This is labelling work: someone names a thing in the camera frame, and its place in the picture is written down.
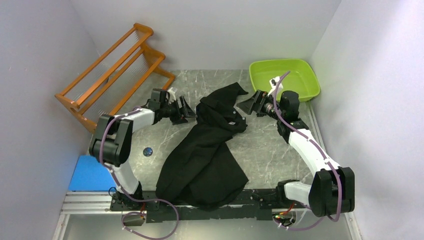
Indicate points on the blue round brooch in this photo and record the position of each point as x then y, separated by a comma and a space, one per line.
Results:
147, 152

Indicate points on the aluminium frame rail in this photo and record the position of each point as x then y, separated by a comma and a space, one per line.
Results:
87, 216

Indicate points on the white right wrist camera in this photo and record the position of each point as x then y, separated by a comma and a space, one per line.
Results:
276, 86

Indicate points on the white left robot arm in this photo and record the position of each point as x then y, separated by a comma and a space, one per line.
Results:
112, 139

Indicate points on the blue foam pad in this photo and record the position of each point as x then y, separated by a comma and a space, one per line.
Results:
90, 176

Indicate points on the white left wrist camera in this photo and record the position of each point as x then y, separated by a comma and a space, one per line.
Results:
171, 94

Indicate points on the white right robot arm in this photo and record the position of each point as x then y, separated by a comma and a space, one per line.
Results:
332, 191

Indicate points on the orange wooden rack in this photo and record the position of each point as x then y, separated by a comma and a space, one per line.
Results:
128, 66

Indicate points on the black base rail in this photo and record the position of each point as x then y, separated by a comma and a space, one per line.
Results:
260, 204

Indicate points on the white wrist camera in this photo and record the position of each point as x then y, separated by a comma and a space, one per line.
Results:
171, 94
276, 86

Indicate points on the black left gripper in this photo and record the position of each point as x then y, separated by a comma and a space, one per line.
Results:
177, 119

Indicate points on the green plastic basin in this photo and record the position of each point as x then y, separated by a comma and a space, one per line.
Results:
301, 78

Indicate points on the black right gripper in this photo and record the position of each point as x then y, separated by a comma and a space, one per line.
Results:
256, 104

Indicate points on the black button shirt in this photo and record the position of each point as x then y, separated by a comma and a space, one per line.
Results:
201, 167

